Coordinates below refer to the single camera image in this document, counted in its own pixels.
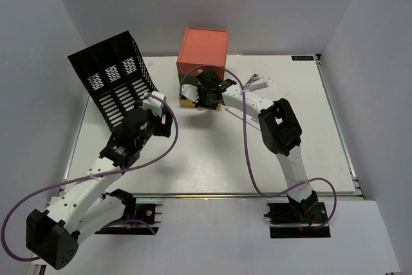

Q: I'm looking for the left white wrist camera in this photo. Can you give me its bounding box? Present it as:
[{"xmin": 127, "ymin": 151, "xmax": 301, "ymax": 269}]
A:
[{"xmin": 142, "ymin": 91, "xmax": 166, "ymax": 117}]

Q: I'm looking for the purple cable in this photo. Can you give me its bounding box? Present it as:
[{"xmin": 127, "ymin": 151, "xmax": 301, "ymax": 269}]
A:
[
  {"xmin": 179, "ymin": 64, "xmax": 338, "ymax": 231},
  {"xmin": 0, "ymin": 93, "xmax": 180, "ymax": 261}
]

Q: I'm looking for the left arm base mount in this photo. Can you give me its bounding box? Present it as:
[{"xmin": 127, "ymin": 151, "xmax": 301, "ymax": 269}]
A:
[{"xmin": 95, "ymin": 189, "xmax": 163, "ymax": 236}]

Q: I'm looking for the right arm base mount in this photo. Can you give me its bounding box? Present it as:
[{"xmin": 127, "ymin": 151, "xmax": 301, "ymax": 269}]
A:
[{"xmin": 264, "ymin": 202, "xmax": 331, "ymax": 239}]

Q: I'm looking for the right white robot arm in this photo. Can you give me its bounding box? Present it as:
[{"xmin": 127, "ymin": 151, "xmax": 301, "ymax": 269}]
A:
[{"xmin": 196, "ymin": 67, "xmax": 318, "ymax": 223}]

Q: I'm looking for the black file organizer rack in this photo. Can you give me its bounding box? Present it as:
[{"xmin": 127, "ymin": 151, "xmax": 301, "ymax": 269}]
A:
[{"xmin": 68, "ymin": 31, "xmax": 157, "ymax": 132}]

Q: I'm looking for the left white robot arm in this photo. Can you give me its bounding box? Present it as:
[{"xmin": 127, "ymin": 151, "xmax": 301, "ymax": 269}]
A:
[{"xmin": 26, "ymin": 107, "xmax": 176, "ymax": 270}]

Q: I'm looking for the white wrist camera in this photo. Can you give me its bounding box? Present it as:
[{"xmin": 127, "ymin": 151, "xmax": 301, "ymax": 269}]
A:
[
  {"xmin": 142, "ymin": 91, "xmax": 166, "ymax": 117},
  {"xmin": 180, "ymin": 84, "xmax": 199, "ymax": 103}
]

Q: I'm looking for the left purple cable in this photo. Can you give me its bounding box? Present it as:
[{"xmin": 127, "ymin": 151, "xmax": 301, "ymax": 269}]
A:
[{"xmin": 0, "ymin": 93, "xmax": 180, "ymax": 261}]

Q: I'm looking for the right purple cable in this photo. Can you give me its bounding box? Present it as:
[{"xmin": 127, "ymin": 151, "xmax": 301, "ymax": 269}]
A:
[{"xmin": 179, "ymin": 64, "xmax": 338, "ymax": 231}]

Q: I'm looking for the green drawer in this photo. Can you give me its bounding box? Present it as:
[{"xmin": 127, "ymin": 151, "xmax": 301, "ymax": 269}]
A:
[{"xmin": 178, "ymin": 74, "xmax": 199, "ymax": 87}]

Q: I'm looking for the blue table label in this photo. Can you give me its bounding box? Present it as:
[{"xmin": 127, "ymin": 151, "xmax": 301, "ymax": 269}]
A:
[{"xmin": 291, "ymin": 55, "xmax": 314, "ymax": 61}]

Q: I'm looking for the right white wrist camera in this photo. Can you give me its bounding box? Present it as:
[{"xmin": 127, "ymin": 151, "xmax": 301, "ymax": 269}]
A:
[{"xmin": 180, "ymin": 84, "xmax": 199, "ymax": 103}]

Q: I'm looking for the white booklet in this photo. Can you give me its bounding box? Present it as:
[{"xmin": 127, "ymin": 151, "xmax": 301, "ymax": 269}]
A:
[{"xmin": 223, "ymin": 74, "xmax": 273, "ymax": 130}]

